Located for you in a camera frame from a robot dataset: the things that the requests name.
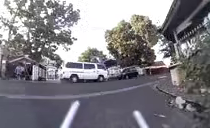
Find green bushes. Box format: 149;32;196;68
177;33;210;128

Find small shelter with roof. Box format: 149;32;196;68
6;55;47;82

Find round green tree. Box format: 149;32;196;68
104;14;161;69

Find building with dark roof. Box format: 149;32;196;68
160;0;210;68

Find small green tree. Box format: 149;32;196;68
77;47;108;64

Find robot's own part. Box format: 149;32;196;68
60;100;81;128
132;110;150;128

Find large leafy tree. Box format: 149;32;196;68
0;0;81;64

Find low building with red roof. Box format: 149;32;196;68
142;61;170;76

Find pale rocks at kerb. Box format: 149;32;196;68
169;95;198;113

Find white van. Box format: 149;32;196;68
60;61;109;83

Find dark car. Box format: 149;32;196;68
118;65;144;80

